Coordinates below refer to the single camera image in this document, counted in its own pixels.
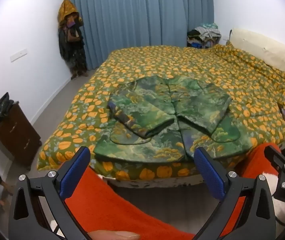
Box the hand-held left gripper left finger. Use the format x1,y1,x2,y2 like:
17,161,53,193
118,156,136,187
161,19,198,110
9,146,91,240

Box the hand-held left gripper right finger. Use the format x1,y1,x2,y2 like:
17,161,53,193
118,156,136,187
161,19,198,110
194,147,276,240

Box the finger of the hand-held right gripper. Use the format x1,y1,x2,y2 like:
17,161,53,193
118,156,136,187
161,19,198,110
264,145,285,177

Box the green printed jacket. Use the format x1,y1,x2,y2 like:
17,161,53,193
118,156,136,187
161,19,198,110
93,76,254,162

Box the dark hanging clothes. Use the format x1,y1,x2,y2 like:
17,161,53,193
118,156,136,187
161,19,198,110
59,12,88,80

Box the pile of clothes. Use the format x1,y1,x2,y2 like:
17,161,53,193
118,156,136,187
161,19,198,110
187,23,222,48

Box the person's left hand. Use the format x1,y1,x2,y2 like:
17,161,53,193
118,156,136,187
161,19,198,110
87,231,141,240

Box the person's orange fleece clothing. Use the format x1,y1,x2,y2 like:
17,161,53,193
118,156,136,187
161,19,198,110
64,142,283,240

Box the dark wooden cabinet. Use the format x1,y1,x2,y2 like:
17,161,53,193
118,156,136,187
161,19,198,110
0,102,42,172

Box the bed with orange floral blanket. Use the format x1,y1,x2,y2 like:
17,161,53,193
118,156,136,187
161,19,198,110
36,44,285,188

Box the orange floral hanging cloth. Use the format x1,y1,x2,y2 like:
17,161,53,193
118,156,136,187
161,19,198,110
58,0,83,27

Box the blue curtain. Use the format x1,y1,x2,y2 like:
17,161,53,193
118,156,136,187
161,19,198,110
63,0,214,70

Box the white wall plate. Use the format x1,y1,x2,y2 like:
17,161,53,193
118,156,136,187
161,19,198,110
10,49,28,62

